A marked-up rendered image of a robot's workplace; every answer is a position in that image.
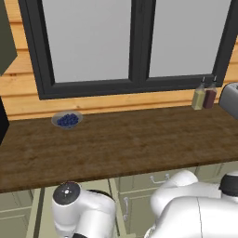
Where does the black appliance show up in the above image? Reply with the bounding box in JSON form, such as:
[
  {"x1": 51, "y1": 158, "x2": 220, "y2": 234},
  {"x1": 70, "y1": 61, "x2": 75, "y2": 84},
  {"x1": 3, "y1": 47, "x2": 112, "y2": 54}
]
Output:
[{"x1": 0, "y1": 96, "x2": 10, "y2": 146}]

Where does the black framed window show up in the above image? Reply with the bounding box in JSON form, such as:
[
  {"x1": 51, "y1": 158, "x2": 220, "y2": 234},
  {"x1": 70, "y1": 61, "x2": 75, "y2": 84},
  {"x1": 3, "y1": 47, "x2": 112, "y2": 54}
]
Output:
[{"x1": 17, "y1": 0, "x2": 238, "y2": 100}]

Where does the yellow oil bottle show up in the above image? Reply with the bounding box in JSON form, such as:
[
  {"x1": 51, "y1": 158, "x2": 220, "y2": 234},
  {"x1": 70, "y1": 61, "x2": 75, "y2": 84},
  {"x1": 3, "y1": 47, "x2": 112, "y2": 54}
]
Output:
[{"x1": 191, "y1": 76, "x2": 206, "y2": 111}]

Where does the green cupboard door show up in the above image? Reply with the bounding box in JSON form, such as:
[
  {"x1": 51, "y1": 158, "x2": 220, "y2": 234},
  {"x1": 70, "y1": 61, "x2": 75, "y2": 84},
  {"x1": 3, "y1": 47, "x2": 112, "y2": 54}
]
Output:
[{"x1": 119, "y1": 187, "x2": 160, "y2": 238}]

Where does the grey bowl of blueberries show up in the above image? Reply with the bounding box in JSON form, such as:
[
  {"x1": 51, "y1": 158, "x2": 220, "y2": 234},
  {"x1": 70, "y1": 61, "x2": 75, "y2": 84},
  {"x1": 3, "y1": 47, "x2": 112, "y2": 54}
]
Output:
[{"x1": 50, "y1": 111, "x2": 84, "y2": 130}]

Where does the dark green wall cupboard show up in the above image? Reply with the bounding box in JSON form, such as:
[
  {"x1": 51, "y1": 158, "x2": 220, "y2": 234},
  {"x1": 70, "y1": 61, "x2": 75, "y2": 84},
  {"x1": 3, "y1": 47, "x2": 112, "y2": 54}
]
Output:
[{"x1": 0, "y1": 0, "x2": 19, "y2": 77}]

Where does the silver cupboard door handle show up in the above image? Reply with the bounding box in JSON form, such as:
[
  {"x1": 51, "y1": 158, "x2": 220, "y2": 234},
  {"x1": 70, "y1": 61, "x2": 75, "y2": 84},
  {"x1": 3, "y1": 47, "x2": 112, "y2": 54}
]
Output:
[{"x1": 123, "y1": 196, "x2": 129, "y2": 222}]

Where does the green base cupboard run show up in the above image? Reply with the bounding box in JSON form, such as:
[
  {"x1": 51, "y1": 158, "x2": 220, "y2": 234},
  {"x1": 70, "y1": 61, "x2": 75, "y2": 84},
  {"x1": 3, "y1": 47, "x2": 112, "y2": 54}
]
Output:
[{"x1": 0, "y1": 189, "x2": 34, "y2": 238}]

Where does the dark red vinegar bottle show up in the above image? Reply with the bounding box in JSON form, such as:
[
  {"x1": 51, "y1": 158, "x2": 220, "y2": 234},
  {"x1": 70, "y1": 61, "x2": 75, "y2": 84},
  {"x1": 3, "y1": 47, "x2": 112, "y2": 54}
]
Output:
[{"x1": 203, "y1": 75, "x2": 218, "y2": 110}]

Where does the silver toaster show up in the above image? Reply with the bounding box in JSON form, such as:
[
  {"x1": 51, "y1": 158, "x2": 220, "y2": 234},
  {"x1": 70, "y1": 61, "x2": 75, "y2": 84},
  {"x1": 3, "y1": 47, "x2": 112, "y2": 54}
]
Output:
[{"x1": 218, "y1": 82, "x2": 238, "y2": 121}]

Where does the silver drawer handle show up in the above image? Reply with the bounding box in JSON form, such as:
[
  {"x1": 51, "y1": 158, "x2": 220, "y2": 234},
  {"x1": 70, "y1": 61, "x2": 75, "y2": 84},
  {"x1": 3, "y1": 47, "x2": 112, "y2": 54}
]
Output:
[{"x1": 150, "y1": 173, "x2": 171, "y2": 184}]

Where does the green drawer front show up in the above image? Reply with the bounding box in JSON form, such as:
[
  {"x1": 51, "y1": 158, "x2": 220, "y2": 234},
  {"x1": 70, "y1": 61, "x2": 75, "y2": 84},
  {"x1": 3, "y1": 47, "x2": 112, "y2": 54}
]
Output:
[{"x1": 114, "y1": 166, "x2": 198, "y2": 193}]

